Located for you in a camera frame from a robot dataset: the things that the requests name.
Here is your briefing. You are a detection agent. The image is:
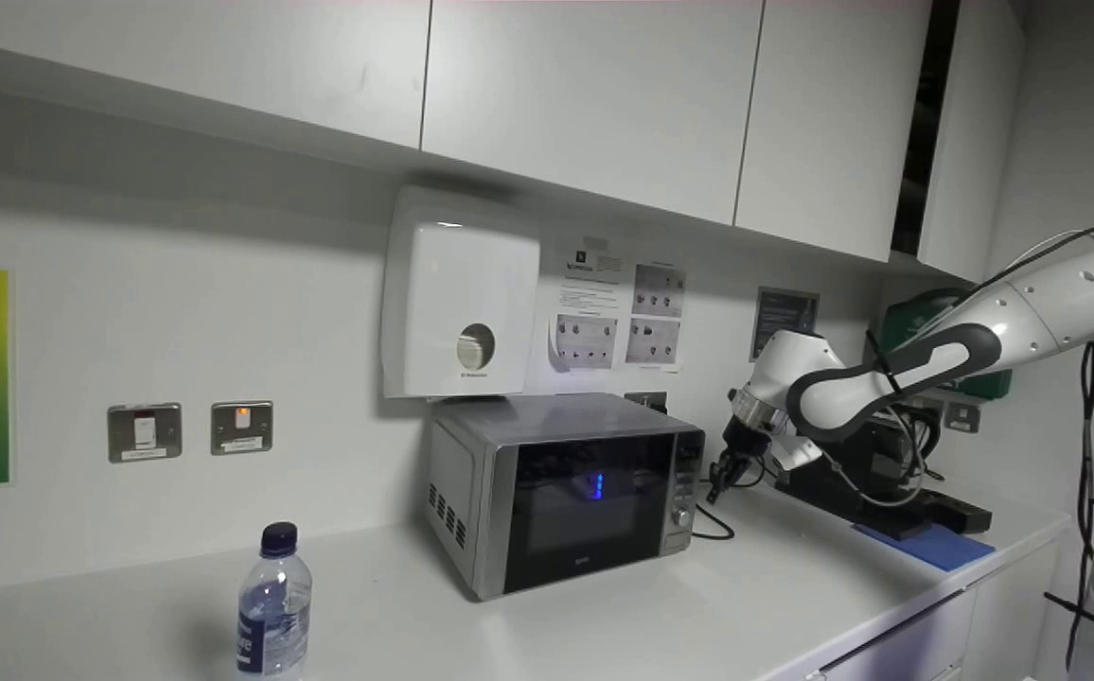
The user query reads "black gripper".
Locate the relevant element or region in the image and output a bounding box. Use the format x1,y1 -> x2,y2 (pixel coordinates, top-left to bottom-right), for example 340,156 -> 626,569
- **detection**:
708,420 -> 776,502

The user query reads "silver microwave oven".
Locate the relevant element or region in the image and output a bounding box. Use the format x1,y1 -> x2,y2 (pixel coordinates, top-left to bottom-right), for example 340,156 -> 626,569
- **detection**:
420,391 -> 708,605

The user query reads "framed dark poster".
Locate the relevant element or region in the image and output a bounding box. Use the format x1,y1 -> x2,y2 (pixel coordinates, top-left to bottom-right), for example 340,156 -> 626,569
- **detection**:
750,285 -> 820,364

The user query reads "white instruction sheet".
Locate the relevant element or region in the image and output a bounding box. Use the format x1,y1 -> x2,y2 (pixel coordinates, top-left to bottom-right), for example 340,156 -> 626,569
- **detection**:
530,233 -> 688,380

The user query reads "blue mat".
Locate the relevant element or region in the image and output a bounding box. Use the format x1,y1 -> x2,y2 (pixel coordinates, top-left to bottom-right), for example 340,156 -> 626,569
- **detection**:
851,519 -> 1001,574

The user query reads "white base cabinet front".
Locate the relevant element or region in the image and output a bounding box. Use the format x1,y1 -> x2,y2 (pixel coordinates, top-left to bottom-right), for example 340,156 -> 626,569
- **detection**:
765,532 -> 1085,681

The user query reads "white paper towel dispenser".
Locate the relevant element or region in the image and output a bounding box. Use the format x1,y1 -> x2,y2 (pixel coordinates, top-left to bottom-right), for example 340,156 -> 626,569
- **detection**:
379,185 -> 545,406

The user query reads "white upper cabinet door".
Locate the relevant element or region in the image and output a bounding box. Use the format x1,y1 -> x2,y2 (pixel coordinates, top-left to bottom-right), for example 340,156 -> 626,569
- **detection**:
921,0 -> 1031,285
0,0 -> 431,146
424,0 -> 765,228
736,0 -> 935,263

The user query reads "clear plastic water bottle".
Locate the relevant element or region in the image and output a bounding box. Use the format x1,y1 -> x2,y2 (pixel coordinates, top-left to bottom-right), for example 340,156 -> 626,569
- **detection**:
235,519 -> 314,681

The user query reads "black microwave power cable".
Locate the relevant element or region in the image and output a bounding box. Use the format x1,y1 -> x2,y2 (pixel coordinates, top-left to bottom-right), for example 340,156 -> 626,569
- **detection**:
688,496 -> 737,543

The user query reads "silver wall switch plate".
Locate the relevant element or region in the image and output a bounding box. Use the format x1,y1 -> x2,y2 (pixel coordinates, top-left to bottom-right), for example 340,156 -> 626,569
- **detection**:
106,402 -> 186,467
208,398 -> 278,459
940,398 -> 983,435

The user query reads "green wall box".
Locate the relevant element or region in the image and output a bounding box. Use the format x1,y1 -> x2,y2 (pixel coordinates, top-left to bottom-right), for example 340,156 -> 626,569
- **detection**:
871,286 -> 1015,406

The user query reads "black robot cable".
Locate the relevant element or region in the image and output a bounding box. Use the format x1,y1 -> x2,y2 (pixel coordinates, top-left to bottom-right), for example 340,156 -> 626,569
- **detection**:
947,223 -> 1094,672

